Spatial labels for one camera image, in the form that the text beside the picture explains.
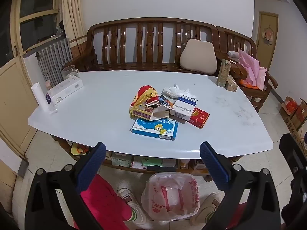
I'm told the glass mug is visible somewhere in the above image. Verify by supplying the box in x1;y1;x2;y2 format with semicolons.
62;65;79;80

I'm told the red cigarette pack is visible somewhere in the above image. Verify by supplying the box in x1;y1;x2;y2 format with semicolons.
187;108;210;129

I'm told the printed cardboard box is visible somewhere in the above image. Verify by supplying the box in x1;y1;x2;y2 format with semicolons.
282;115;307;149

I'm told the person's leg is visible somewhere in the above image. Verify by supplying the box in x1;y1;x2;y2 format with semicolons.
73;172;131;230
225;201;244;230

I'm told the person's right white shoe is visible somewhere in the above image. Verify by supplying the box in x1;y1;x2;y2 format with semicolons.
195;193;224;226

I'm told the wooden armchair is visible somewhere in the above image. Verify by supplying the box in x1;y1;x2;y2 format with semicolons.
216;26;279;113

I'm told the small dark packet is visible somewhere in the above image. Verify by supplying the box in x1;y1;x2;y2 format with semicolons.
157;95;174;107

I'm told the long white box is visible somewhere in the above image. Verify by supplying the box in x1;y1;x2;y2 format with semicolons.
47;75;84;104

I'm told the wooden sofa bench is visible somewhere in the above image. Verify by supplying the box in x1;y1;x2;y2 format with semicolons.
63;18;220;73

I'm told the white plastic bag red print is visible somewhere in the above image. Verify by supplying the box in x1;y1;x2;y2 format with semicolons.
141;172;201;221

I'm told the wooden coffee table white top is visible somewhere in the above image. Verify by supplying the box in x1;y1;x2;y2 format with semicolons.
27;70;274;182

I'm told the open cardboard box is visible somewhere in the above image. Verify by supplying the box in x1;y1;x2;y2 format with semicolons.
279;96;300;118

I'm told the white tube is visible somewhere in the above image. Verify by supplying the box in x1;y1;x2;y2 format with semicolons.
31;83;52;112

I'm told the beige curtain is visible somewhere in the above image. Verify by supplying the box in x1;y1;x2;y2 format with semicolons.
59;0;88;60

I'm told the pale wipes pack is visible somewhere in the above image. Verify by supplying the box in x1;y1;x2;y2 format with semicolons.
111;152;132;167

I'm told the yellow framed window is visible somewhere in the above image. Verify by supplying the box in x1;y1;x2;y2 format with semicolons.
0;0;65;159

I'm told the orange seat cushion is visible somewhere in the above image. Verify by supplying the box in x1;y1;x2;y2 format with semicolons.
240;79;258;88

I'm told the person's right leg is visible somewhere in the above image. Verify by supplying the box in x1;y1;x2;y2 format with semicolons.
225;201;244;230

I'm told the orange white toy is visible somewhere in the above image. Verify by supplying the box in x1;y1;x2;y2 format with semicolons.
71;144;88;155

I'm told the flat white box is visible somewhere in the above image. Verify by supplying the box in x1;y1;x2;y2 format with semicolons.
162;159;178;168

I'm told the grey radiator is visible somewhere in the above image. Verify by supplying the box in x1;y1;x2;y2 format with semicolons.
36;38;73;83

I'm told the white tissue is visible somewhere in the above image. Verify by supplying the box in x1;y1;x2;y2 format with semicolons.
163;83;197;99

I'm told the person's white shoe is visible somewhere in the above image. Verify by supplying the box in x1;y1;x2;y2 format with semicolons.
195;193;224;226
117;188;147;226

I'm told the pink plastic bag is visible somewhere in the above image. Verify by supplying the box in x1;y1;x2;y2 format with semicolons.
237;48;268;90

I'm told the person's left leg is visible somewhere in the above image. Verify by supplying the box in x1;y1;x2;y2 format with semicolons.
73;172;131;230

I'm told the tall beige drink carton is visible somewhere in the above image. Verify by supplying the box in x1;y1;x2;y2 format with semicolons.
216;59;237;87

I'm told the purple cardboard box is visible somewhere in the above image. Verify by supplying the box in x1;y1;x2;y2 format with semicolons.
131;103;177;121

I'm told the small beige carton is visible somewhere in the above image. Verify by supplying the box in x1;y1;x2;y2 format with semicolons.
225;75;238;93

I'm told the yellow door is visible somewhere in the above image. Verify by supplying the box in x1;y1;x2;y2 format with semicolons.
255;11;279;71

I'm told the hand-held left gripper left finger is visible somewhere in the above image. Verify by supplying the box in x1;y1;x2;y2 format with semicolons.
25;142;106;230

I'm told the blue cartoon medicine box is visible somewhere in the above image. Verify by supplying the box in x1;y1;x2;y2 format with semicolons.
131;117;179;140

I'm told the white medicine box blue stripe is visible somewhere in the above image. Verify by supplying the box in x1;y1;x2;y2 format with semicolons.
170;94;199;122

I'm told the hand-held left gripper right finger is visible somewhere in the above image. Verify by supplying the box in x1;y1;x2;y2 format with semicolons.
200;141;281;230

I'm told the pink white packet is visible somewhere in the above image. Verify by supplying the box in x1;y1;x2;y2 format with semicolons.
131;157;144;168

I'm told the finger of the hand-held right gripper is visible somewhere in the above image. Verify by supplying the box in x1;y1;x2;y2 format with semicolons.
279;133;307;223

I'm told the person's left white shoe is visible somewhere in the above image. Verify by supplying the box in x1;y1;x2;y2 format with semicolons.
117;188;147;226

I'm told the beige cushion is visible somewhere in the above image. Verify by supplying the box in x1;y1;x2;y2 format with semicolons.
179;39;217;75

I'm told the brown cardboard box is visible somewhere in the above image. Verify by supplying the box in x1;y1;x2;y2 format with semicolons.
291;98;307;130

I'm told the red yellow snack packet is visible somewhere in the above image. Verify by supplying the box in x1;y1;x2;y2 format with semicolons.
130;85;160;119

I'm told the hanging pink garment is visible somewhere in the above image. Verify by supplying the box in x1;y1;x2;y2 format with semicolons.
261;25;274;45

